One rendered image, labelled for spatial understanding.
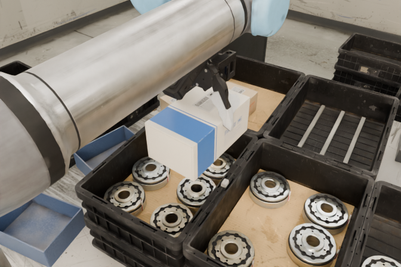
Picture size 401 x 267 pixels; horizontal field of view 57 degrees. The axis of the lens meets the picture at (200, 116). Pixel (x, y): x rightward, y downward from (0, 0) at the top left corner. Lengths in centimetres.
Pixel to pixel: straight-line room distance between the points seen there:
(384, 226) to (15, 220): 99
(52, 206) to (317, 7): 354
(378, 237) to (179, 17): 77
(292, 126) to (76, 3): 323
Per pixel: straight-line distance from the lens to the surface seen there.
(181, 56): 36
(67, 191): 124
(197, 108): 75
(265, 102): 133
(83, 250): 109
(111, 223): 92
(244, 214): 95
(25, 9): 383
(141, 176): 100
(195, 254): 76
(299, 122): 126
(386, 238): 100
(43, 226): 117
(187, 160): 69
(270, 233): 93
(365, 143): 124
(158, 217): 90
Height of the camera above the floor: 157
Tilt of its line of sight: 37 degrees down
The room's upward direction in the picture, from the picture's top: straight up
